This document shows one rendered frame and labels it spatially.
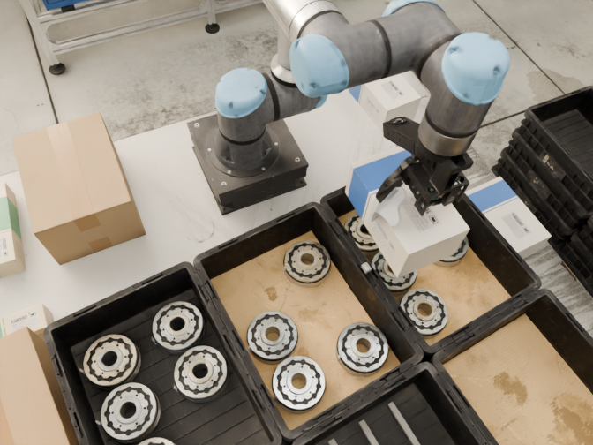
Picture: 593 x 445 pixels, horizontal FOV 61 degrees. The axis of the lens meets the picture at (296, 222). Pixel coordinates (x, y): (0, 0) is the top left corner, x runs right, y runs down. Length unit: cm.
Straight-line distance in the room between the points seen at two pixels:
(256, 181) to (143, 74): 160
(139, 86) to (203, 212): 145
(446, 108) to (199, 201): 87
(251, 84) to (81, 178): 46
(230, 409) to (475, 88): 72
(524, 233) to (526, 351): 32
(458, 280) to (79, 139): 97
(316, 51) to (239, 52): 223
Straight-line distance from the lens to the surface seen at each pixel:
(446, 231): 87
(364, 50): 65
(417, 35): 69
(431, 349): 101
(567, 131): 210
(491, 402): 113
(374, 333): 107
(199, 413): 105
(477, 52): 65
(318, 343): 108
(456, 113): 67
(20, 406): 112
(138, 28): 286
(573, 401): 120
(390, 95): 154
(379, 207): 85
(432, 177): 77
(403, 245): 84
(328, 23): 67
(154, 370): 109
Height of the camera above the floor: 185
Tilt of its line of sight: 59 degrees down
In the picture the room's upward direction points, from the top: 4 degrees clockwise
